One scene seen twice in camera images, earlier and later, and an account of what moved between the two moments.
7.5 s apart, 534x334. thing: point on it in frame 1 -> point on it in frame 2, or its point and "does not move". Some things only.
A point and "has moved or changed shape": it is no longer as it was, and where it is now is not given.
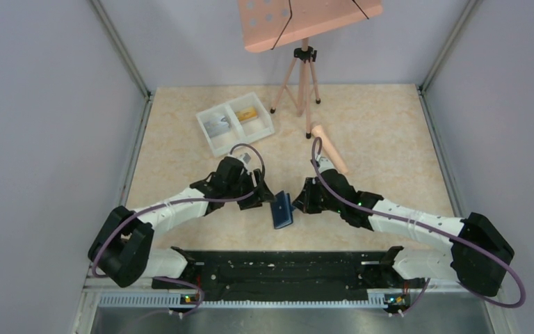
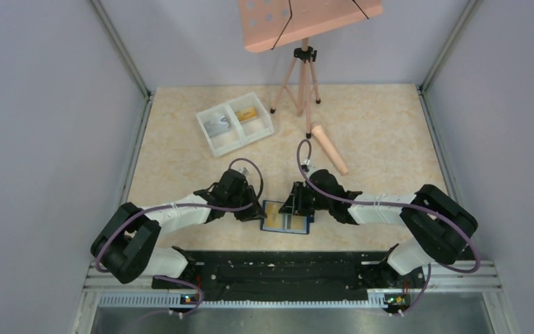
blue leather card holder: x=281 y=210 has moved or changed shape
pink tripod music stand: x=268 y=24 does not move
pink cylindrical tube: x=332 y=149 does not move
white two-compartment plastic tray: x=235 y=123 does not move
